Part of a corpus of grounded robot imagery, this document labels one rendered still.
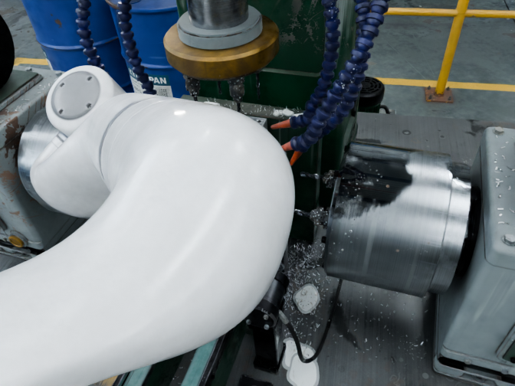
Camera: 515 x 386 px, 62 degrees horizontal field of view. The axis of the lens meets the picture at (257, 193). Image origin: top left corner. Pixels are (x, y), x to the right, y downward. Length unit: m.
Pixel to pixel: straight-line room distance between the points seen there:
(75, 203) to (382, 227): 0.43
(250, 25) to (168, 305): 0.55
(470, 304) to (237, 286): 0.60
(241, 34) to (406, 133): 0.86
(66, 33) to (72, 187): 2.28
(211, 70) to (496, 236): 0.45
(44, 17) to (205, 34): 2.11
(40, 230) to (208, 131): 0.91
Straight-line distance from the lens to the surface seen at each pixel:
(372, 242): 0.69
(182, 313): 0.16
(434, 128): 1.46
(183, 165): 0.19
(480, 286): 0.71
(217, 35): 0.65
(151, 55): 2.31
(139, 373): 0.80
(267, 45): 0.67
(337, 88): 0.58
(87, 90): 0.52
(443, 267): 0.72
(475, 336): 0.82
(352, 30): 0.87
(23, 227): 1.09
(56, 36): 2.75
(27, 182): 0.98
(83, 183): 0.45
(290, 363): 0.90
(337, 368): 0.90
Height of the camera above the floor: 1.62
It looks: 44 degrees down
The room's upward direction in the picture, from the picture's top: 5 degrees counter-clockwise
